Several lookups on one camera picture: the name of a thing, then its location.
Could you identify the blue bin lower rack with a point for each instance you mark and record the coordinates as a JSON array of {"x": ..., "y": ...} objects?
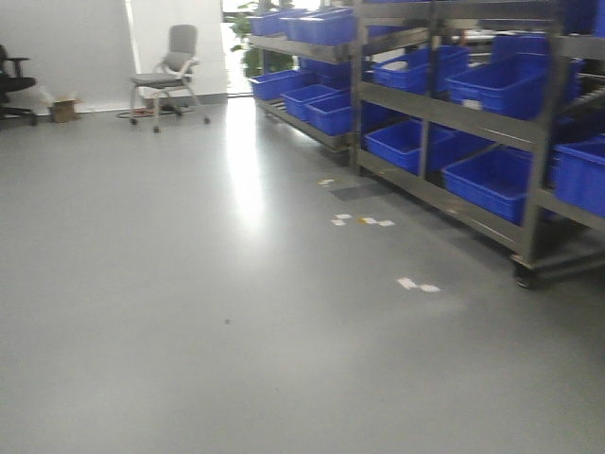
[{"x": 496, "y": 180}]

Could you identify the near steel shelf rack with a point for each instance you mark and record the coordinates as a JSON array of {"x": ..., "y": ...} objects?
[{"x": 405, "y": 53}]

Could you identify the grey office chair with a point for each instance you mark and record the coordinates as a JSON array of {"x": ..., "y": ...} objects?
[{"x": 173, "y": 73}]

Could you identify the blue bin middle rack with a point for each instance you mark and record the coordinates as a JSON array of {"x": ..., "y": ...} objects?
[{"x": 514, "y": 86}]

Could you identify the steel shelf rack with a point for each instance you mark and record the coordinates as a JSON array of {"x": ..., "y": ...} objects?
[
  {"x": 405, "y": 53},
  {"x": 306, "y": 77}
]

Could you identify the blue bin rack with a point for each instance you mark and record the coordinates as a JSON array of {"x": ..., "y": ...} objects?
[
  {"x": 496, "y": 180},
  {"x": 514, "y": 86}
]

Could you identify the far steel shelf rack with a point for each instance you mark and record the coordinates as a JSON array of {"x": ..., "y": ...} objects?
[{"x": 306, "y": 77}]

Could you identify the black office chair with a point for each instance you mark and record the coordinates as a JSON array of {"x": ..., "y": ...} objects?
[{"x": 13, "y": 80}]

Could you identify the small cardboard box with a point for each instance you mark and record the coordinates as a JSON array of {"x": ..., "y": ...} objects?
[{"x": 63, "y": 109}]

